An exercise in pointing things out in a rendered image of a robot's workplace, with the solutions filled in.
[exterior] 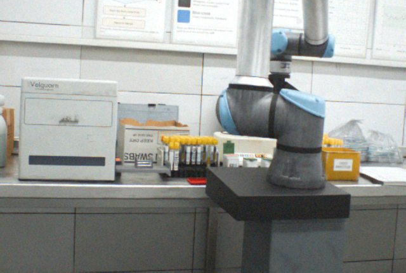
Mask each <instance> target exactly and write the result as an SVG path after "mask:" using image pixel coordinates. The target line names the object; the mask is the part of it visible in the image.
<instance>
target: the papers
mask: <svg viewBox="0 0 406 273"><path fill-rule="evenodd" d="M362 169H363V172H360V175H362V176H365V177H367V178H370V179H371V180H373V181H375V182H377V183H380V184H382V185H406V170H404V169H401V168H392V167H368V166H364V167H362Z"/></svg>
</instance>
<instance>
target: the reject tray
mask: <svg viewBox="0 0 406 273"><path fill-rule="evenodd" d="M187 181H188V182H189V184H190V185H206V178H187Z"/></svg>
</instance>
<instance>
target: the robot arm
mask: <svg viewBox="0 0 406 273"><path fill-rule="evenodd" d="M274 2H275V0H242V2H241V10H240V25H239V40H238V48H237V63H236V70H235V77H234V78H233V79H232V80H231V81H230V82H229V83H228V89H225V90H223V91H222V92H221V95H220V99H219V116H220V120H221V123H222V126H223V128H224V130H225V131H226V132H227V133H229V134H234V135H240V136H249V137H261V138H273V139H276V148H275V153H274V155H273V159H272V161H271V163H270V167H269V169H267V172H266V180H267V181H268V182H270V183H273V184H275V185H279V186H283V187H286V188H289V189H292V188H294V189H319V188H322V187H325V171H324V166H323V162H322V156H321V152H322V145H323V137H324V123H325V118H326V115H325V100H324V99H323V98H322V97H319V96H316V95H312V94H311V93H306V92H302V91H299V90H297V89H296V88H295V87H293V86H292V84H290V83H288V82H287V81H285V79H290V78H291V75H290V74H291V69H292V56H303V57H314V58H332V57H333V56H334V49H335V42H336V38H335V36H334V35H330V34H328V32H329V0H302V10H303V33H299V32H293V31H292V30H290V29H280V28H276V29H273V16H274V11H273V10H274V9H275V8H274ZM269 68H270V73H271V74H269Z"/></svg>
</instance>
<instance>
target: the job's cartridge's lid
mask: <svg viewBox="0 0 406 273"><path fill-rule="evenodd" d="M223 153H224V154H234V153H235V143H232V141H231V140H227V141H226V143H223Z"/></svg>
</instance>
